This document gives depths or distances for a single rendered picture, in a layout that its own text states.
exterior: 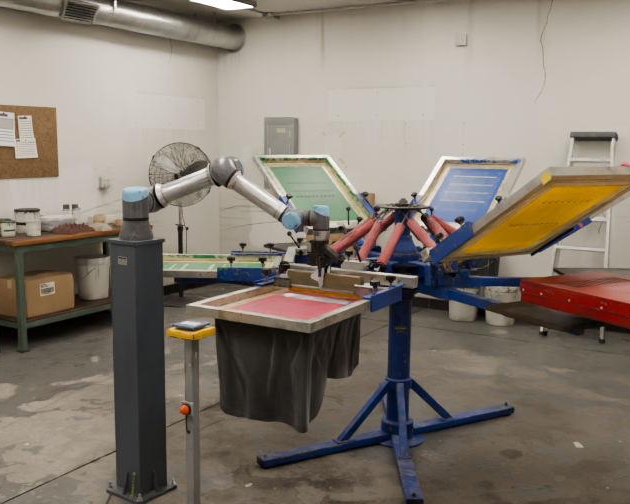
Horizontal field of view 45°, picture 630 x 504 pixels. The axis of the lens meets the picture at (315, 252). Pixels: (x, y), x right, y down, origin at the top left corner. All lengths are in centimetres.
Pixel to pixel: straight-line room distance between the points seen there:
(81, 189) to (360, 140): 281
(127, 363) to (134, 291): 34
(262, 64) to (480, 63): 248
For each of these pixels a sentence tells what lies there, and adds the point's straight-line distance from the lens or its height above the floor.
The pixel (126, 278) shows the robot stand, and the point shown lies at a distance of 347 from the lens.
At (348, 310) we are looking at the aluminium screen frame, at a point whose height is 98.
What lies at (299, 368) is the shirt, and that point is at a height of 78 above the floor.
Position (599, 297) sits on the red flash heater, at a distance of 287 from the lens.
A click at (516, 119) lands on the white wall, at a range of 730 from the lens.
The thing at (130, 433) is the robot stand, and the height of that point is 31.
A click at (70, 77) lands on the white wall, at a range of 734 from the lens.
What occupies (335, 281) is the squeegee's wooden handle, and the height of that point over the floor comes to 103.
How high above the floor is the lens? 163
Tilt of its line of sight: 8 degrees down
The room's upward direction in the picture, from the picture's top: 1 degrees clockwise
